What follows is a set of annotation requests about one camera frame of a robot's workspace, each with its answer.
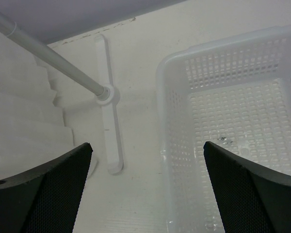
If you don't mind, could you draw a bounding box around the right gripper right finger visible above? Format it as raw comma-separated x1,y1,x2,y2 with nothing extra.
204,141,291,233

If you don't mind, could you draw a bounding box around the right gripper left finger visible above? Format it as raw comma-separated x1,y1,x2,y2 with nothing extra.
0,143,92,233

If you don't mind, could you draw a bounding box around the white skirt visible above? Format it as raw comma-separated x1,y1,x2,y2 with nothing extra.
0,33,79,180

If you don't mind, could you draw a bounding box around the clear plastic basket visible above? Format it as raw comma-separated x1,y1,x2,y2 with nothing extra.
156,25,291,233

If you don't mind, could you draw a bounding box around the white and silver clothes rack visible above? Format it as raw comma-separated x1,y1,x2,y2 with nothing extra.
0,12,124,175

